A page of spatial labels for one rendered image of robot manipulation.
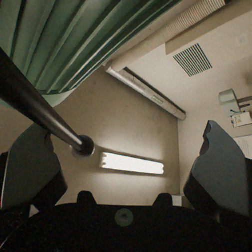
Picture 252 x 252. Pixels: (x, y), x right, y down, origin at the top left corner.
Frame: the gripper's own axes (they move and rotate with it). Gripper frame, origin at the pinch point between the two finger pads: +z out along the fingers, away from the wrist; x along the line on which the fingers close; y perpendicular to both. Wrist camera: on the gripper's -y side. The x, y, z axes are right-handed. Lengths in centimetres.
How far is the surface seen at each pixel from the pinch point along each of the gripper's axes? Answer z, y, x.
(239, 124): 192, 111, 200
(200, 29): 138, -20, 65
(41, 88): 5.0, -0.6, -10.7
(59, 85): 6.0, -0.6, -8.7
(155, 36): 154, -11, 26
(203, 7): 129, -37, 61
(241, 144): 163, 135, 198
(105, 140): 130, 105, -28
